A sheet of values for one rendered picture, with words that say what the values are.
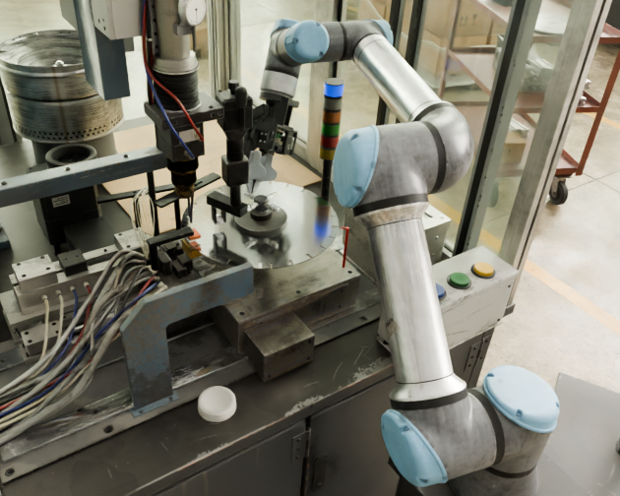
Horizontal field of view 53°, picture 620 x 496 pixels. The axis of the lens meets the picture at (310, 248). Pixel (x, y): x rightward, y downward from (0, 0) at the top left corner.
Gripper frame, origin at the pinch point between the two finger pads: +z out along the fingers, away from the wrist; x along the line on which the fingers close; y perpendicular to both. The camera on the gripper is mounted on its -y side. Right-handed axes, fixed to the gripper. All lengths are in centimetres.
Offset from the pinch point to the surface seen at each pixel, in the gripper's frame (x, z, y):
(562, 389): 134, 48, 45
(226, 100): -24.4, -14.1, 13.2
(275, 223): -1.2, 6.1, 10.3
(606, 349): 165, 34, 50
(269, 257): -7.4, 12.1, 15.8
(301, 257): -3.2, 10.8, 20.4
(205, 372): -13.4, 36.7, 11.3
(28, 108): -17, -6, -66
